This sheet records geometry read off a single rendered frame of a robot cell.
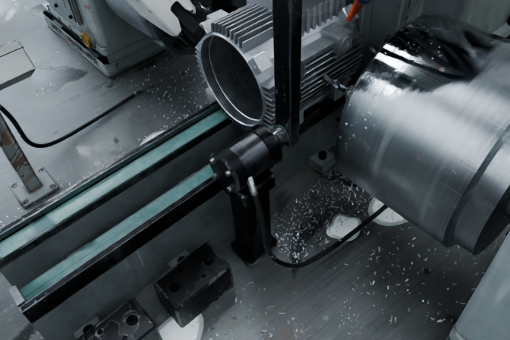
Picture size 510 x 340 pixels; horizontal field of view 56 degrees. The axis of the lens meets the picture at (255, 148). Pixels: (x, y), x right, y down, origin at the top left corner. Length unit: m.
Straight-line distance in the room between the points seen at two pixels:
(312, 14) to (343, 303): 0.43
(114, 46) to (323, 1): 0.56
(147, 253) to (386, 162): 0.37
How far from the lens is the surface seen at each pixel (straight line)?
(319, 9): 0.74
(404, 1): 0.75
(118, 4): 0.97
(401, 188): 0.57
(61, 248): 0.79
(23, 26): 1.48
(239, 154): 0.60
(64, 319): 0.74
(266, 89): 0.69
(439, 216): 0.56
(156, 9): 0.63
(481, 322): 0.64
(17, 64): 0.82
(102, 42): 1.13
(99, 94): 1.14
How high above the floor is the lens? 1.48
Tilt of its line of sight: 46 degrees down
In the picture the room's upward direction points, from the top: 4 degrees counter-clockwise
